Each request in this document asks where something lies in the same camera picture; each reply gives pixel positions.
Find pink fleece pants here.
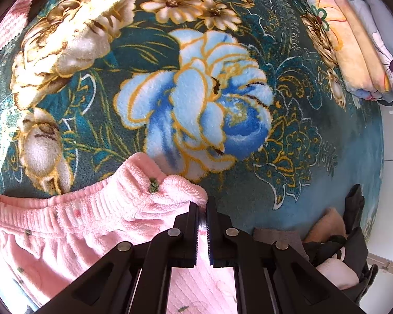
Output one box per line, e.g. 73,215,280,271
0,152,241,314

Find folded grey floral quilt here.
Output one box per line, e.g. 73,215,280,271
326,0,393,109

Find pile of dark clothes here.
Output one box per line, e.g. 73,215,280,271
253,185,379,305

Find pink knitted cloth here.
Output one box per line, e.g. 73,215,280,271
0,0,36,63

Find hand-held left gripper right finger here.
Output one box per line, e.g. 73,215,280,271
206,197,367,314

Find teal floral blanket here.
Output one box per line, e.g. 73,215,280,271
0,0,385,259

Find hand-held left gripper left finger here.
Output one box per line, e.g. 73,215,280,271
44,202,200,314

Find folded cream floral quilt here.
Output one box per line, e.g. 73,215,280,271
303,0,393,102

